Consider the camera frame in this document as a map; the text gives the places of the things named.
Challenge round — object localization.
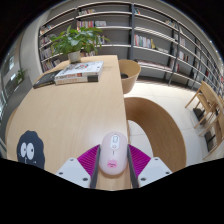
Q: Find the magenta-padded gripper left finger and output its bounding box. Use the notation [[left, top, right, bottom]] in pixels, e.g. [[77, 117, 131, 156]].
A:
[[55, 144, 102, 190]]

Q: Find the wooden round-back chair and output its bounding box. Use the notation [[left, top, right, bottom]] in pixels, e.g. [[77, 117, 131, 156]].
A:
[[124, 96, 187, 173], [118, 59, 142, 95]]

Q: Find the group of wooden slat chairs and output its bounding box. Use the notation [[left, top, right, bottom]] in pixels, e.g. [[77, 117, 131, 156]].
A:
[[184, 79, 224, 161]]

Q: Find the green potted plant white pot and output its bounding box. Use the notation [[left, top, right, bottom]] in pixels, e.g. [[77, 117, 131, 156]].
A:
[[49, 25, 110, 64]]

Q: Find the dark cloud-shaped mouse pad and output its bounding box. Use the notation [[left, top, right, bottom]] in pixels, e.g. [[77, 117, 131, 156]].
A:
[[16, 130, 46, 170]]

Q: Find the grey bookshelf unit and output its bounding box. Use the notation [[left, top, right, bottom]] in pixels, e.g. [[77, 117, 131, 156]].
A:
[[37, 1, 224, 98]]

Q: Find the thick white book dark spine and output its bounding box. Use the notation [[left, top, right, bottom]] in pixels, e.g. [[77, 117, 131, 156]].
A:
[[54, 74, 100, 86]]

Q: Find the white cover book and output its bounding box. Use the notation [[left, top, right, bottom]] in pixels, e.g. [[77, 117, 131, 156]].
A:
[[54, 60, 105, 80]]

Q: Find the small green potted plant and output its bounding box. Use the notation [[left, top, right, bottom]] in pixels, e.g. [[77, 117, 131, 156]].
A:
[[14, 68, 29, 84]]

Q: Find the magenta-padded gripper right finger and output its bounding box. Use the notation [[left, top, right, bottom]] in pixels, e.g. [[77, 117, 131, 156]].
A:
[[126, 144, 173, 189]]

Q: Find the pink computer mouse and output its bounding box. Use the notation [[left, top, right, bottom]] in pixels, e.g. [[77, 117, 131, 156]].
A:
[[98, 131, 129, 177]]

